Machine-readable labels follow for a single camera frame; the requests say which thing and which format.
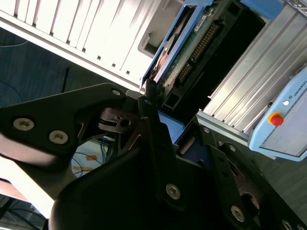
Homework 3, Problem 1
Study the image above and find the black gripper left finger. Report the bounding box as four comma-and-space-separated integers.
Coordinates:
0, 80, 188, 212

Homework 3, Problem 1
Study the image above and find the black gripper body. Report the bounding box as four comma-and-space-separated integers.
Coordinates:
49, 107, 232, 230

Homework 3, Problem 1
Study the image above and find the hard disk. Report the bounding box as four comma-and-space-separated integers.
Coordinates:
141, 0, 283, 168

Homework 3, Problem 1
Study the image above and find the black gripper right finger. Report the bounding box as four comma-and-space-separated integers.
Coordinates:
196, 124, 307, 230

